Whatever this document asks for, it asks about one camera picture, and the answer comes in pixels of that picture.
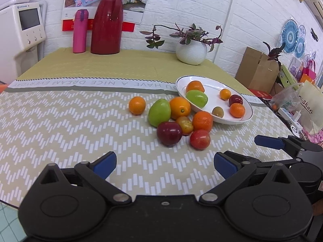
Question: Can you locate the pointed green plum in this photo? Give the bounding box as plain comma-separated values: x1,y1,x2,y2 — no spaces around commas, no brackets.
148,98,171,128

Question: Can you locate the red thermos jug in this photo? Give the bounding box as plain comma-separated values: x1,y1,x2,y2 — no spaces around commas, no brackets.
90,0,124,55

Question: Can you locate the round green plum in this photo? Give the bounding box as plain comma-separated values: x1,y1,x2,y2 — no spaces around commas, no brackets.
185,90,209,107

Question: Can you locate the orange tangerine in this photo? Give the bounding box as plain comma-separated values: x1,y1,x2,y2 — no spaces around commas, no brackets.
192,111,214,133
229,103,246,118

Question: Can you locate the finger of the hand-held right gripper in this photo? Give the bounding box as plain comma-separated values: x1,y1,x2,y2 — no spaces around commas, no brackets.
254,134,323,157
223,151,302,169

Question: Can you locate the pink bag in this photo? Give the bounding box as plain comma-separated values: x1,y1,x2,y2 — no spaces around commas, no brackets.
304,58,317,81

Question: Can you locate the dark purple plant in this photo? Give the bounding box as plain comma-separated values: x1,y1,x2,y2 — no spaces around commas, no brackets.
262,41,287,63

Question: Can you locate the yellow red plum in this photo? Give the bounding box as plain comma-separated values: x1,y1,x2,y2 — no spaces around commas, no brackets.
176,116,194,136

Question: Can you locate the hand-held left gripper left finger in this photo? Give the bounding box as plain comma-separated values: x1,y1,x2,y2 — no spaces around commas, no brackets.
40,151,132,205

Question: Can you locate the large orange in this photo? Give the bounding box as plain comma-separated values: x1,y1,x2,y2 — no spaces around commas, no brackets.
169,96,191,120

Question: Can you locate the person's right forearm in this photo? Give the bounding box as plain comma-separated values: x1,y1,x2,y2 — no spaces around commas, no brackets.
311,200,323,218

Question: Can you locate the white wall conduit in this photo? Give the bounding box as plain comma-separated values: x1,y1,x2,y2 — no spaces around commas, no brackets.
212,0,239,63

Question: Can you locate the small dark red plum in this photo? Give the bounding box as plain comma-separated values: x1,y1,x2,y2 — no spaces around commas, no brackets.
229,94,244,107

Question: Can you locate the red packet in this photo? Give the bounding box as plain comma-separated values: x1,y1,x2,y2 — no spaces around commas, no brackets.
249,89,273,100

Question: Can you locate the medium blue wall plate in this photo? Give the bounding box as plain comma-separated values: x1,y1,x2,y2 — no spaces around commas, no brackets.
295,37,306,59

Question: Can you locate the bright red plum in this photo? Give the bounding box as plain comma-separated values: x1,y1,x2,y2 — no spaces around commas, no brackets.
190,129,211,150

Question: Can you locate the white power strip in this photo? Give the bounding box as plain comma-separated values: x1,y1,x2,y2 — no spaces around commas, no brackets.
278,107,307,138

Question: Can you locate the large blue wall plate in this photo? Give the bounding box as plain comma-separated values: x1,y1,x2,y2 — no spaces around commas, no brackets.
282,19,299,54

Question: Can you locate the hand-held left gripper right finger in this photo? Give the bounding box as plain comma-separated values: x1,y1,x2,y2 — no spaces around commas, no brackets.
199,152,293,205

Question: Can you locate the clear plastic bag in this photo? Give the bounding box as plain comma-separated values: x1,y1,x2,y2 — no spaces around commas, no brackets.
271,82,303,111

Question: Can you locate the yellow orange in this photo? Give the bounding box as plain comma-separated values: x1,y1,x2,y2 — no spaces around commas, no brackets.
129,96,146,115

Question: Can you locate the pink bottle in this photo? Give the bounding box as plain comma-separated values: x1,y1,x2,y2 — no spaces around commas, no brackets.
73,9,89,54

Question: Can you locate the white dispenser with screen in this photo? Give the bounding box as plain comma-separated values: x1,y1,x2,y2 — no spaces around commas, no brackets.
0,1,47,81

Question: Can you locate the purple plant in white pot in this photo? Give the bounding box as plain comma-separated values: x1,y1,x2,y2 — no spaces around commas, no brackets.
139,23,224,65

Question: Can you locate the green box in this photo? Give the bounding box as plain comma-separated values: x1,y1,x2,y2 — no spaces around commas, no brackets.
279,65,298,87

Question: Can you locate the white plate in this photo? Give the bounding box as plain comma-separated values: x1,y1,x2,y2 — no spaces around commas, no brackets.
176,75,254,125

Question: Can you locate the cardboard box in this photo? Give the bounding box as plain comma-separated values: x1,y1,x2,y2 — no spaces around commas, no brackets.
235,47,280,96

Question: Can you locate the large dark red plum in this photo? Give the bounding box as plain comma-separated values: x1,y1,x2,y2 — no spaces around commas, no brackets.
156,121,183,147

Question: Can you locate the beige paper bag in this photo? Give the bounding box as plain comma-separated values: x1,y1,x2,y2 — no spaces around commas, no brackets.
294,79,323,138

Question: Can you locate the red paper strip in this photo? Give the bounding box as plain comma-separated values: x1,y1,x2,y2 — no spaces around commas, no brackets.
62,19,137,32

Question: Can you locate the deep orange orange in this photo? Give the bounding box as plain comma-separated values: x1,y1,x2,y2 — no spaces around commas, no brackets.
186,80,205,93

